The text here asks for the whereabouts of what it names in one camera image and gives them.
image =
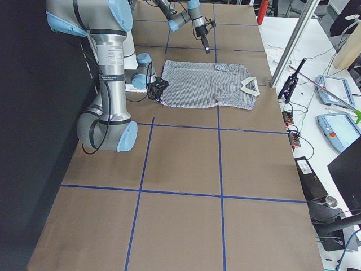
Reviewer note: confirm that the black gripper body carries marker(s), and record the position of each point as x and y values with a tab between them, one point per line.
200	31
155	90

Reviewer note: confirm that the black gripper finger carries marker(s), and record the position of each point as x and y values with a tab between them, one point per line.
157	97
205	44

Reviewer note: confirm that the striped polo shirt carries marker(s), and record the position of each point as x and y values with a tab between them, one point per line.
205	85

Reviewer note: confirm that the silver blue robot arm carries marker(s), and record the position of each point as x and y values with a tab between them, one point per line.
106	123
177	16

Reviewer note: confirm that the red fire extinguisher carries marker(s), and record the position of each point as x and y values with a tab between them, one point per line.
262	11

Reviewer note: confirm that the black clamp tool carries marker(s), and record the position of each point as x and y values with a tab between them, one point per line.
291	83

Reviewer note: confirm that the black orange terminal block strip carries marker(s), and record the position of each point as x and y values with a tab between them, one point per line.
293	132

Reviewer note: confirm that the upper blue teach pendant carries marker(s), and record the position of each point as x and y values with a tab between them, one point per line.
339	87

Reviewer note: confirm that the blue teach pendant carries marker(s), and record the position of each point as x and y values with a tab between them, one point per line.
339	87
339	129

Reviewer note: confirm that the wooden board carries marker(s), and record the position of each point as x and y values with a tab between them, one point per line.
349	51

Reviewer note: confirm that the lower blue teach pendant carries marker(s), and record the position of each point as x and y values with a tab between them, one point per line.
339	129

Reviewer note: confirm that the metal grabber tool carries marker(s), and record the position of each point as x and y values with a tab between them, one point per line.
348	106

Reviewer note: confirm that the black flat box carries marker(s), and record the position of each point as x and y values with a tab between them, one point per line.
311	185

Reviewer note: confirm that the black monitor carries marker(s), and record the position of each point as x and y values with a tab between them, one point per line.
345	172

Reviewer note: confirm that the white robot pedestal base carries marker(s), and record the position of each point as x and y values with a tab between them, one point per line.
130	62

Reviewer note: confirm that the aluminium frame post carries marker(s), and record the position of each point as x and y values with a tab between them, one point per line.
297	33

